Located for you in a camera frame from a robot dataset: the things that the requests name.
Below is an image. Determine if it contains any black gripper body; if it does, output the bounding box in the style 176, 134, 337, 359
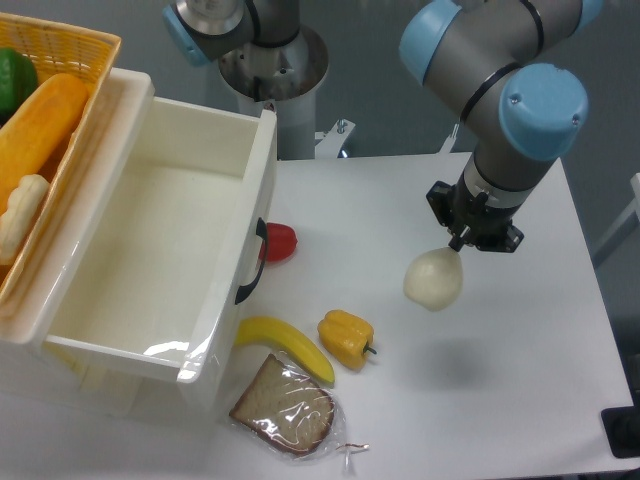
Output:
426, 180, 524, 253

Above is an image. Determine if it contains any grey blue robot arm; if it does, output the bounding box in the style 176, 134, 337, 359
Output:
163, 1, 602, 253

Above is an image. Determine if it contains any white plastic upper drawer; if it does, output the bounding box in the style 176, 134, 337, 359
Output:
46, 98, 277, 386

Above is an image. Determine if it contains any white drawer cabinet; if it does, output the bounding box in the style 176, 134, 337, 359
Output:
1, 70, 258, 413

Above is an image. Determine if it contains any yellow bell pepper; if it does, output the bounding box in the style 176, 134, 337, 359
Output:
317, 310, 377, 371

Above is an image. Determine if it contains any red bell pepper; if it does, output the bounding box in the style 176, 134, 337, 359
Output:
259, 222, 298, 262

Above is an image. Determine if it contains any yellow banana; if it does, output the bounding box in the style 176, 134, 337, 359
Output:
234, 316, 335, 385

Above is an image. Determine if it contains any wrapped bread slice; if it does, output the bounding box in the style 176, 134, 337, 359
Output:
229, 354, 371, 472

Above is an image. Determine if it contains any black object at edge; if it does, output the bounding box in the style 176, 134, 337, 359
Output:
601, 406, 639, 459

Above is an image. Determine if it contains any orange bread loaf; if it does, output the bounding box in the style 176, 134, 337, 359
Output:
1, 73, 89, 210

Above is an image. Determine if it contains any yellow wicker basket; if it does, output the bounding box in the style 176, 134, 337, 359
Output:
1, 13, 121, 301

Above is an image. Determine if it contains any green bell pepper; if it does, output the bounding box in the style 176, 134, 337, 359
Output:
0, 47, 38, 125

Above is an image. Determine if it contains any white table frame bracket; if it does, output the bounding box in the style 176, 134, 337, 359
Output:
314, 118, 356, 159

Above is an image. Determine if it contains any white frame at right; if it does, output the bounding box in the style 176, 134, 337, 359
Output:
591, 173, 639, 269

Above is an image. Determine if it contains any black drawer handle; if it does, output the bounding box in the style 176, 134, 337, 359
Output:
234, 217, 269, 305

